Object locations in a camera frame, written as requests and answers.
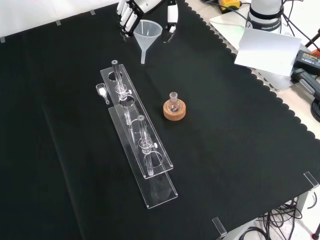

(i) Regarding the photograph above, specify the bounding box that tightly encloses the black cable bundle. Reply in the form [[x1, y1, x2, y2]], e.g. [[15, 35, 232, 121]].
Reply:
[[237, 197, 320, 240]]

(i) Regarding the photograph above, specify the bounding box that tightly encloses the clear acrylic funnel stand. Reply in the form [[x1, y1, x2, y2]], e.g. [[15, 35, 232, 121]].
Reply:
[[99, 59, 179, 210]]

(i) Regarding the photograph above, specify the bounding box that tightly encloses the black cloth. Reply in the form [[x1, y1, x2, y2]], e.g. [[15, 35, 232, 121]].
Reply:
[[0, 0, 320, 240]]

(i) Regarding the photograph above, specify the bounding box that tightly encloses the cork ring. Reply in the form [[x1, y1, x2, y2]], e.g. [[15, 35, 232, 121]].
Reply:
[[163, 99, 187, 121]]

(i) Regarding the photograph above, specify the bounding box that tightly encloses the translucent plastic funnel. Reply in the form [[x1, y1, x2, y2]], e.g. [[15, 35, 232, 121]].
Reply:
[[133, 19, 163, 65]]

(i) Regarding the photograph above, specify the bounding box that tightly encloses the coiled black cable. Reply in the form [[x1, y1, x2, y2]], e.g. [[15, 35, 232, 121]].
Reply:
[[310, 98, 320, 126]]

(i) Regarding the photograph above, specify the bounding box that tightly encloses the glass round-bottom flask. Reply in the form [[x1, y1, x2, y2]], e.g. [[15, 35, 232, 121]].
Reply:
[[167, 91, 180, 113]]

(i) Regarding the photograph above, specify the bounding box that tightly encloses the black box device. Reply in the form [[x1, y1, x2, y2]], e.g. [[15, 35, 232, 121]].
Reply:
[[291, 67, 320, 101]]

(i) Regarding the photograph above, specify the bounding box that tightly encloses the clear weighing funnel with powder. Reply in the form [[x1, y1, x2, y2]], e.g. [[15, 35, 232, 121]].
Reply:
[[95, 83, 110, 105]]

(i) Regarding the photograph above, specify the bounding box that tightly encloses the white paper sheet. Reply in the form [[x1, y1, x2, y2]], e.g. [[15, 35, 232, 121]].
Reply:
[[234, 27, 303, 77]]

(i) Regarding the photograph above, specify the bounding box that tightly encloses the black power adapter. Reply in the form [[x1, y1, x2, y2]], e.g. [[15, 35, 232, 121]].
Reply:
[[292, 49, 320, 76]]

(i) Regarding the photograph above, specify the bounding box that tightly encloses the yellow stop button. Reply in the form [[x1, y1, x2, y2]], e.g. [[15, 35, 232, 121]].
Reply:
[[218, 0, 243, 14]]

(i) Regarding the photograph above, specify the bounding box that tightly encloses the clear cloth clip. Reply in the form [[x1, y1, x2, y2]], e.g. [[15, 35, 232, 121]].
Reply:
[[303, 171, 320, 191], [211, 216, 228, 238]]

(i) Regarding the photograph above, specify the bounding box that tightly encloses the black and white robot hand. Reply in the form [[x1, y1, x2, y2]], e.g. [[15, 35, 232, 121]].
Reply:
[[116, 0, 179, 43]]

